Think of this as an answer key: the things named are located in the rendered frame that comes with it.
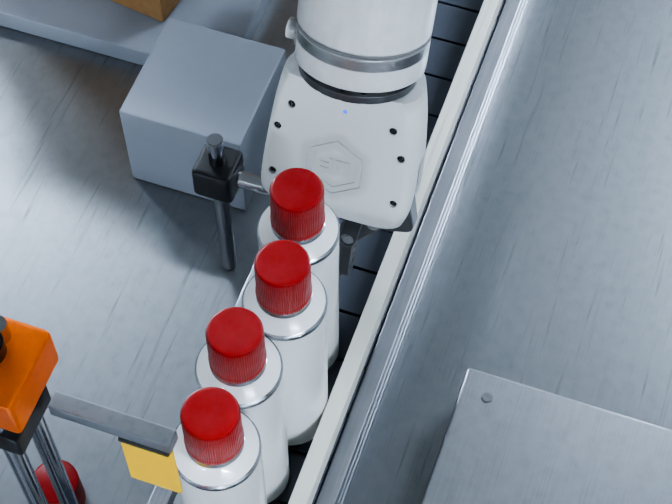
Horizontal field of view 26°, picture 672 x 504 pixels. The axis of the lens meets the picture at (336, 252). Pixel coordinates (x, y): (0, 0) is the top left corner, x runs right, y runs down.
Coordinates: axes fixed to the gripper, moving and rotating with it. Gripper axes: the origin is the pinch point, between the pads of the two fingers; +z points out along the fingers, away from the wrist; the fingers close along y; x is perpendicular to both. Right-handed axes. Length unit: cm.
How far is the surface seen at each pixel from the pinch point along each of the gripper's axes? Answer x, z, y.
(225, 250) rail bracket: 5.1, 7.0, -9.5
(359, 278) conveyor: 4.3, 5.2, 1.3
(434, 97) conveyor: 21.2, -0.9, 1.6
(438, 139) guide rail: 14.0, -2.0, 3.6
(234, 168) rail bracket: 1.8, -3.4, -8.2
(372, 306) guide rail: -0.5, 3.2, 3.5
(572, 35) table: 36.2, -1.0, 10.0
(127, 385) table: -4.9, 13.8, -13.0
